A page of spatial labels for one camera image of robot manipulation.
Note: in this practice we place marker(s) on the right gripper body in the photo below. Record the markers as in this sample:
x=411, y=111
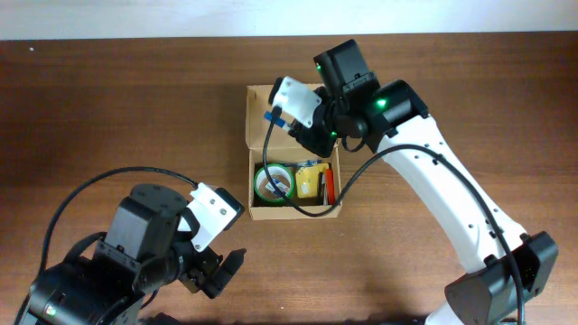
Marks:
x=317, y=141

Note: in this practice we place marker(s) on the blue white staples box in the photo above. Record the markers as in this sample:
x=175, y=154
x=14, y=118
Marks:
x=278, y=188

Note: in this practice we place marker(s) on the green tape roll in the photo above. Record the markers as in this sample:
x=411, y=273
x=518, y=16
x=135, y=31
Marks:
x=279, y=172

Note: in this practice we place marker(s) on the brown cardboard box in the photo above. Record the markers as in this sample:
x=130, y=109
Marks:
x=281, y=149

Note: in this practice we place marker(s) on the yellow spiral notepad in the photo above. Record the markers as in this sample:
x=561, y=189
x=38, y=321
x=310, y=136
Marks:
x=307, y=180

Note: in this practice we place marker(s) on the blue whiteboard marker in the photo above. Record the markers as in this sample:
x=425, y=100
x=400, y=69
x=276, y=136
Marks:
x=279, y=122

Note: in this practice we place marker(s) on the blue ballpoint pen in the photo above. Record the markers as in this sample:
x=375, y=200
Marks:
x=308, y=163

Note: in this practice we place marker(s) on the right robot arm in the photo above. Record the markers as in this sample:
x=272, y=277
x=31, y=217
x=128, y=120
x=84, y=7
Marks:
x=504, y=266

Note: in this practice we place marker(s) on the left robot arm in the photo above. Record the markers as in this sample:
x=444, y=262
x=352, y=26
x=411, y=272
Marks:
x=157, y=237

